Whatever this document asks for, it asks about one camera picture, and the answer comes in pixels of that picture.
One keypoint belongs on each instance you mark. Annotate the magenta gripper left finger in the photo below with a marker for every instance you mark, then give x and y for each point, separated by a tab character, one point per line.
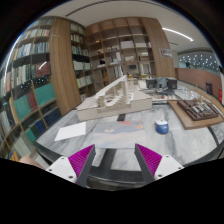
76	167

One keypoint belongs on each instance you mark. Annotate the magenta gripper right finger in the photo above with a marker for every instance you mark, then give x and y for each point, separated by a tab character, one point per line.
153	165

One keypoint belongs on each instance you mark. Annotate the blue and white mouse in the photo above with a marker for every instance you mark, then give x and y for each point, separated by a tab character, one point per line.
161	126

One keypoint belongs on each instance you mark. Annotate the illustrated mouse pad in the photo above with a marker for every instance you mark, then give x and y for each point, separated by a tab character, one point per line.
119	135

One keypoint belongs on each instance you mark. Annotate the white paper sheet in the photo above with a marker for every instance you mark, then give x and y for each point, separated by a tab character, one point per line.
71	131

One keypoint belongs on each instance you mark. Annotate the brown architectural model board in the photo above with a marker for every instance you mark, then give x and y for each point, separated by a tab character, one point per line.
195	114

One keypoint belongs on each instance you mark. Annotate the white architectural model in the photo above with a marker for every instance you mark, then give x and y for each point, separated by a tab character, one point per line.
115	99

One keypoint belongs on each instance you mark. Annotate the left glass bookshelf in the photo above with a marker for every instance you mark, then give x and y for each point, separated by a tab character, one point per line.
27	97

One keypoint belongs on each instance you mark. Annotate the black computer monitor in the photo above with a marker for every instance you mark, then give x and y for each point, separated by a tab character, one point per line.
172	83

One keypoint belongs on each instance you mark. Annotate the ceiling light strip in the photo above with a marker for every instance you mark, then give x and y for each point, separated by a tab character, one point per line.
178	33

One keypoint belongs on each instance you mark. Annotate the wooden wall bookshelf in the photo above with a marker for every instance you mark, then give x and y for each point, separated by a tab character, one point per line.
133	46

